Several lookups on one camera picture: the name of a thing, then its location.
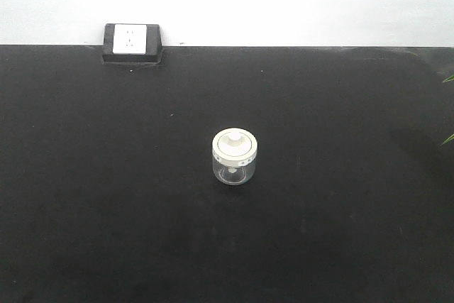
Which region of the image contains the glass jar with white lid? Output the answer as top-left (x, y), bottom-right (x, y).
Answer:
top-left (212, 128), bottom-right (258, 186)

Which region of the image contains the white socket in black housing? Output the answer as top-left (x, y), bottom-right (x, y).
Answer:
top-left (101, 23), bottom-right (163, 65)

